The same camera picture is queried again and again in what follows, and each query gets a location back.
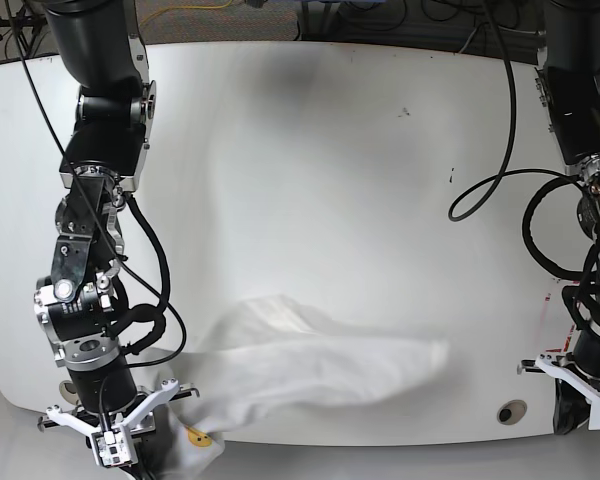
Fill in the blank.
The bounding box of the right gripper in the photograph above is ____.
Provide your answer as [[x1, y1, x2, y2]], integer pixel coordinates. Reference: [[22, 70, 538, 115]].
[[38, 337, 199, 468]]

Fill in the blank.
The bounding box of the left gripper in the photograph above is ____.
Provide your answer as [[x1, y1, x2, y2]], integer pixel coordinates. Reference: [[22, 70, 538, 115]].
[[518, 329, 600, 435]]

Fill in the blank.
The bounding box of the white T-shirt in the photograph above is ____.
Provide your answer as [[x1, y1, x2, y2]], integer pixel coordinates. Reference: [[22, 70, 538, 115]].
[[134, 295, 449, 479]]

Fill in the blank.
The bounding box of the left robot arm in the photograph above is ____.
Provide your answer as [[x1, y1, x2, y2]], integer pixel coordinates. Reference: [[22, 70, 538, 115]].
[[520, 1, 600, 435]]

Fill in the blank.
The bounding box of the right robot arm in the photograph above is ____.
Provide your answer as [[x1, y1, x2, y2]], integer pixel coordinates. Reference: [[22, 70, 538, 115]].
[[34, 1, 195, 479]]

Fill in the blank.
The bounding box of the left table grommet hole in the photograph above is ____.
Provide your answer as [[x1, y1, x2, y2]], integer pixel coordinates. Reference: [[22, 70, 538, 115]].
[[59, 380, 80, 406]]

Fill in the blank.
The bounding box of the table grommet hole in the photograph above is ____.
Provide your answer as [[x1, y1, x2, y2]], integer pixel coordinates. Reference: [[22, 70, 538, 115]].
[[497, 399, 527, 426], [59, 380, 80, 406]]

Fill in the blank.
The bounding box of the right table grommet hole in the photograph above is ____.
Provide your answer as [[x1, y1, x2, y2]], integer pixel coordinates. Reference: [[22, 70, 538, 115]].
[[497, 399, 527, 426]]

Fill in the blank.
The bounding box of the red tape marking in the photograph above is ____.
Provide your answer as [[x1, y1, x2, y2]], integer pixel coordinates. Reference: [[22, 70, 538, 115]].
[[542, 292, 579, 354]]

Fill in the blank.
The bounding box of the black tripod stand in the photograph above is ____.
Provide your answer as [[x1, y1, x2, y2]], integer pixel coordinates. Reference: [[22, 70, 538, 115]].
[[0, 1, 47, 59]]

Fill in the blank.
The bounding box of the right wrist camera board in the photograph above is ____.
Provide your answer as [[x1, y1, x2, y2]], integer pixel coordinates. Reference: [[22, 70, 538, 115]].
[[92, 431, 133, 468]]

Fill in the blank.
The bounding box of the yellow cable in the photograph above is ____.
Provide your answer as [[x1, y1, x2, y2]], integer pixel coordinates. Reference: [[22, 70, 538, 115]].
[[139, 0, 236, 31]]

